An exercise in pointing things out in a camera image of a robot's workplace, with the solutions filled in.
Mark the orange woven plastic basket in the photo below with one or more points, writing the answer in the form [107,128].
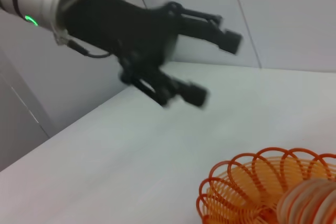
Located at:
[236,190]

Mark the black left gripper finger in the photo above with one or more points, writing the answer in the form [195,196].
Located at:
[210,31]

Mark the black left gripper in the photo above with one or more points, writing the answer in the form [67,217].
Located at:
[123,27]

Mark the orange striped toy shrimp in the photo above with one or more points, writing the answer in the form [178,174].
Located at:
[312,203]

